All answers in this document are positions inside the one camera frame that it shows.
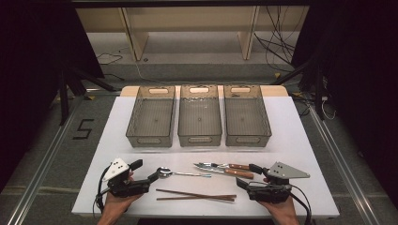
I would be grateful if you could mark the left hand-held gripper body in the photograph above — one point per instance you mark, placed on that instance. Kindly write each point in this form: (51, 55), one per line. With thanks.
(125, 187)

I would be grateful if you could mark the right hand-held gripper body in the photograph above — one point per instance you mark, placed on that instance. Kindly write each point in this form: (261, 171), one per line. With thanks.
(269, 192)

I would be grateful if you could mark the metal spoon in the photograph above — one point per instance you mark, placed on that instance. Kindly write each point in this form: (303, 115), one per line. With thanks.
(164, 172)

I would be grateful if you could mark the grey translucent plastic bin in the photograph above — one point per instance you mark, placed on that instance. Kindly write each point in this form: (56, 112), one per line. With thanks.
(199, 120)
(153, 120)
(247, 120)

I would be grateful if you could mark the person's left hand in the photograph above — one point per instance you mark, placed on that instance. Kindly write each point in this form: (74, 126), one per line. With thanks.
(117, 204)

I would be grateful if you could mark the person's right hand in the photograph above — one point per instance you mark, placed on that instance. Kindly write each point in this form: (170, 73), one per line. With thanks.
(281, 208)

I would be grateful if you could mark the white table cover sheet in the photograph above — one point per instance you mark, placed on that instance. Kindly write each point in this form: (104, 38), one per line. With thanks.
(291, 140)

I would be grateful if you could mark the black metal stand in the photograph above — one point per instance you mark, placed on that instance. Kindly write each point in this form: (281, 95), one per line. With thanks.
(317, 90)
(64, 100)

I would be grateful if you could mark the dark curtain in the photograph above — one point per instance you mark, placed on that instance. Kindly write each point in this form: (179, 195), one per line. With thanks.
(363, 78)
(31, 78)

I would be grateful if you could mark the light wooden shelf unit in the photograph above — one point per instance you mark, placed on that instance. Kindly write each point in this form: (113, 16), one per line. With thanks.
(187, 18)

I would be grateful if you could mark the aluminium floor rail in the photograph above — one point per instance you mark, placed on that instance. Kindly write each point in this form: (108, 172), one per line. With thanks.
(43, 168)
(347, 168)

